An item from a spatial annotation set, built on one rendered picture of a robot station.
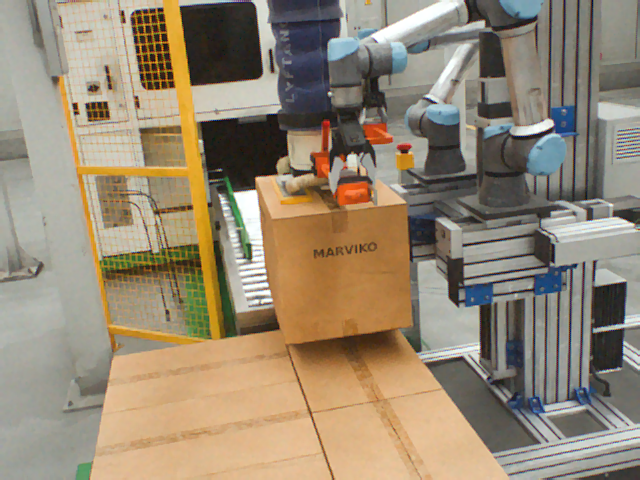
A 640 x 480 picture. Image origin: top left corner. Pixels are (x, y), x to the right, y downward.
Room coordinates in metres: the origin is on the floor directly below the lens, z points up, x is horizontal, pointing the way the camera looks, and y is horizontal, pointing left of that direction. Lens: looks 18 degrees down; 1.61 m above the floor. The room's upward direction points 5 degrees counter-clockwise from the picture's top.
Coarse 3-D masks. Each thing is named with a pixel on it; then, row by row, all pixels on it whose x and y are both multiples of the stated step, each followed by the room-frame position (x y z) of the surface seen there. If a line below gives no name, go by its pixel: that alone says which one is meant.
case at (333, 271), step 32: (256, 192) 2.52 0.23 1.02; (320, 192) 2.21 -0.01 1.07; (384, 192) 2.14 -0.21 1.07; (288, 224) 1.94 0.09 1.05; (320, 224) 1.96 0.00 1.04; (352, 224) 1.97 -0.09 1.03; (384, 224) 1.98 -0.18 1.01; (288, 256) 1.94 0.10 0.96; (320, 256) 1.96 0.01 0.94; (352, 256) 1.97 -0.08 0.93; (384, 256) 1.98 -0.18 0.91; (288, 288) 1.94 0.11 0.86; (320, 288) 1.95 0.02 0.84; (352, 288) 1.97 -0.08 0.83; (384, 288) 1.98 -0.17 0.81; (288, 320) 1.94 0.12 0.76; (320, 320) 1.95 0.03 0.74; (352, 320) 1.97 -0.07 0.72; (384, 320) 1.98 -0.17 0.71
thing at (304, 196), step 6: (288, 174) 2.32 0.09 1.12; (276, 180) 2.35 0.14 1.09; (276, 186) 2.27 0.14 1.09; (282, 186) 2.24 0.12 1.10; (276, 192) 2.20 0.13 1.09; (282, 192) 2.16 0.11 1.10; (300, 192) 2.13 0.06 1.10; (306, 192) 2.15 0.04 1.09; (282, 198) 2.10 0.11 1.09; (288, 198) 2.09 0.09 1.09; (294, 198) 2.09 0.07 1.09; (300, 198) 2.09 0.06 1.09; (306, 198) 2.09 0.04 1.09; (282, 204) 2.08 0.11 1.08; (288, 204) 2.09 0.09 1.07
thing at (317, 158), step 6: (312, 156) 2.02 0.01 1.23; (318, 156) 2.05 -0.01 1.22; (324, 156) 2.05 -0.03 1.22; (342, 156) 1.98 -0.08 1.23; (312, 162) 2.00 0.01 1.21; (318, 162) 1.98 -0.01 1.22; (324, 162) 1.98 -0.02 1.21; (312, 168) 2.02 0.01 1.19; (318, 168) 1.98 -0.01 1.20; (318, 174) 1.98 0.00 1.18; (324, 174) 1.98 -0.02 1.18
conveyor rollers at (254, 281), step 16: (240, 192) 4.59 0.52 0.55; (224, 208) 4.21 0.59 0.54; (240, 208) 4.16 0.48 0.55; (256, 208) 4.15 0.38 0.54; (256, 224) 3.79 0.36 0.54; (240, 240) 3.51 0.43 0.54; (256, 240) 3.49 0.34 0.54; (240, 256) 3.24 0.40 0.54; (256, 256) 3.24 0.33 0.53; (240, 272) 2.99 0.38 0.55; (256, 272) 2.98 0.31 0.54; (256, 288) 2.80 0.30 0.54; (256, 304) 2.62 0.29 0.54
